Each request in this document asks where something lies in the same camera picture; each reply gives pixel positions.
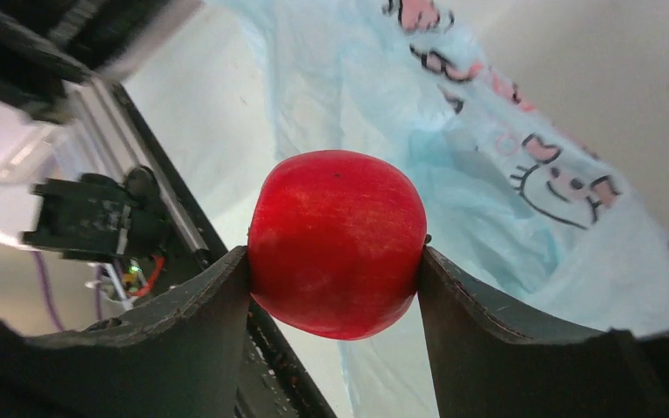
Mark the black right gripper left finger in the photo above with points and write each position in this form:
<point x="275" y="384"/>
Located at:
<point x="177" y="355"/>

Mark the light blue printed plastic bag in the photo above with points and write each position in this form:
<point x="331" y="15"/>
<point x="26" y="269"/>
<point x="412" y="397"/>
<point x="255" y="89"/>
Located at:
<point x="520" y="205"/>

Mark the right controller board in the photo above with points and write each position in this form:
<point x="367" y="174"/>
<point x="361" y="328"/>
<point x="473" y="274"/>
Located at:
<point x="123" y="283"/>

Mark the red fake apple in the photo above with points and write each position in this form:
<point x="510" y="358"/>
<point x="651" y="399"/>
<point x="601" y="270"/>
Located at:
<point x="335" y="243"/>

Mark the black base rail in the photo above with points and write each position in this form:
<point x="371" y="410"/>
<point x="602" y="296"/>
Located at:
<point x="196" y="231"/>

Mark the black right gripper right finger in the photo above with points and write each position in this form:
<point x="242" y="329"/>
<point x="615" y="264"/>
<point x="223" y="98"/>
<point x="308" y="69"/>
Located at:
<point x="491" y="355"/>

